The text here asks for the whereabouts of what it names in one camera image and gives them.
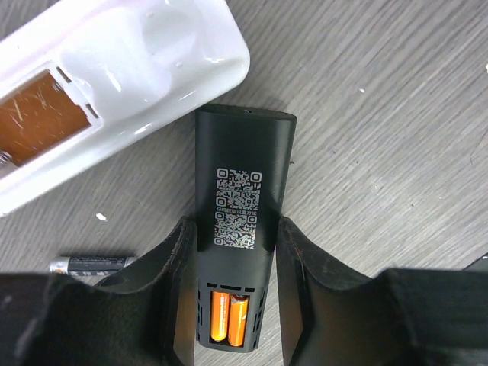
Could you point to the black remote control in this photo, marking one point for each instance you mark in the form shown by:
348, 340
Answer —
242, 161

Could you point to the grey battery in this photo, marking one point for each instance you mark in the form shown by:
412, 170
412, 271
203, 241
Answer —
89, 266

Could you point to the orange battery pair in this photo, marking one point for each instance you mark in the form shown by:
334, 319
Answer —
228, 318

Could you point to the wide white remote control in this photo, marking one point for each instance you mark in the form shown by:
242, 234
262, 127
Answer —
86, 79

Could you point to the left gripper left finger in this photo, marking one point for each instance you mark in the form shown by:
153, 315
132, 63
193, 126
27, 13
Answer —
145, 314

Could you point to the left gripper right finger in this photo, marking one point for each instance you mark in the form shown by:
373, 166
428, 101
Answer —
330, 314

